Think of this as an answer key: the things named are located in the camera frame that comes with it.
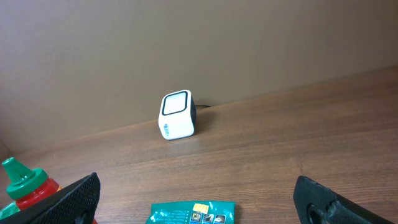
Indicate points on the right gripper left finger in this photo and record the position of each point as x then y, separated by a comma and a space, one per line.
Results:
76, 203

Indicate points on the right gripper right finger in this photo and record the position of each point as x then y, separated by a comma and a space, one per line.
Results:
317, 204

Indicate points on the red sauce bottle green cap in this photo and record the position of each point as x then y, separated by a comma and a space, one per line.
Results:
27, 187

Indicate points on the green 3M gloves packet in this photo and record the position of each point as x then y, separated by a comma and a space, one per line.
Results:
192, 212

